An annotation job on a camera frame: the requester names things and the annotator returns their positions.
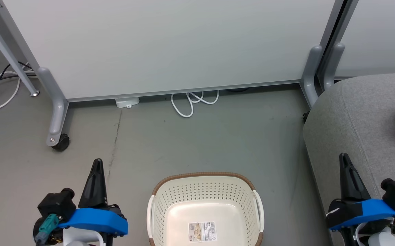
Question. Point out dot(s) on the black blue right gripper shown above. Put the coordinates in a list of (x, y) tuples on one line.
[(368, 212)]

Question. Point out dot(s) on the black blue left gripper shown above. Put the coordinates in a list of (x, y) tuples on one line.
[(91, 218)]

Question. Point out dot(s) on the cream perforated laundry basket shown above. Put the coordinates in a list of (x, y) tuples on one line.
[(204, 191)]

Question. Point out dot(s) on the black caster wheel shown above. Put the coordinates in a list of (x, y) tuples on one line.
[(306, 117), (62, 143)]

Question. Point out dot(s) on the grey partition leg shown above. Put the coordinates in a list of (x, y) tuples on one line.
[(312, 75), (58, 112), (332, 65)]

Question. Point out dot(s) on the white power adapter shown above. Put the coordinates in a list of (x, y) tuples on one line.
[(127, 102)]

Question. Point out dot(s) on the paper label sticker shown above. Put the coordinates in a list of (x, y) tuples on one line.
[(202, 231)]

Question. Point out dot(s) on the large white partition panel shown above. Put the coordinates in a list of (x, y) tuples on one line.
[(166, 44)]

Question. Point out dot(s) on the grey metal table leg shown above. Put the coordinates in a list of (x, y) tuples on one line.
[(5, 48)]

